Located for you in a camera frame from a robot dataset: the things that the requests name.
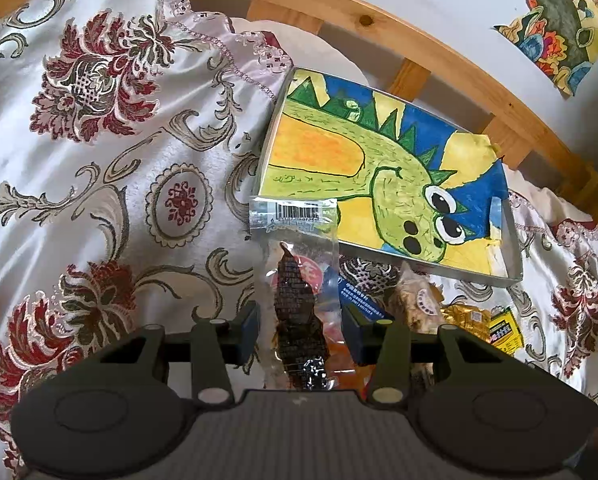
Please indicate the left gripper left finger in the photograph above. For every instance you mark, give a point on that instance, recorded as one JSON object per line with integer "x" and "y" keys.
{"x": 212, "y": 345}

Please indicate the wooden bed rail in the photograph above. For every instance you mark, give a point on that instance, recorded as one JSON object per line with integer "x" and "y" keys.
{"x": 512, "y": 124}

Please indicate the landscape wall drawing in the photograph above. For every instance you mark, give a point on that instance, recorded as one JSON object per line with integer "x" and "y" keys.
{"x": 560, "y": 37}

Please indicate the dinosaur drawing paper liner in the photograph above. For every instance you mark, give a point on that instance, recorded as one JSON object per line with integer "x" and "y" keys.
{"x": 379, "y": 174}

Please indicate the white pillow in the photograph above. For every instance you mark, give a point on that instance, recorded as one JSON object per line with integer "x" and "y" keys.
{"x": 305, "y": 49}

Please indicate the nut bar clear wrapper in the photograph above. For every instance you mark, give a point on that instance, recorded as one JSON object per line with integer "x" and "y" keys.
{"x": 413, "y": 303}

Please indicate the yellow snack packet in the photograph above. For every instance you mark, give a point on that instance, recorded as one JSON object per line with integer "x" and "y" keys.
{"x": 504, "y": 331}

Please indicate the metal tray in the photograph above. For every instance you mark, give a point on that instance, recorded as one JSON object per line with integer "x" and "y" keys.
{"x": 394, "y": 254}

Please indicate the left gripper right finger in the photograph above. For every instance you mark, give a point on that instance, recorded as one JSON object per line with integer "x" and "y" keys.
{"x": 391, "y": 348}

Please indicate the gold foil snack packet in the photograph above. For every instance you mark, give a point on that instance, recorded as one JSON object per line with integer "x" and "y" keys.
{"x": 472, "y": 319}

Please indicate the orange-red snack bag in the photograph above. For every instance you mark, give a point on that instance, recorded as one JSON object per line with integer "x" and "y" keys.
{"x": 341, "y": 371}

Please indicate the dark dried snack clear packet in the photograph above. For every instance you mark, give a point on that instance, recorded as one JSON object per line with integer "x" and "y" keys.
{"x": 296, "y": 276}

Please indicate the blue paper sachet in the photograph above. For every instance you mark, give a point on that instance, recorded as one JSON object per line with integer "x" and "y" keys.
{"x": 359, "y": 308}

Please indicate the floral satin bedspread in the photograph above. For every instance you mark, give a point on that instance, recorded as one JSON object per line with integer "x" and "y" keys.
{"x": 133, "y": 136}

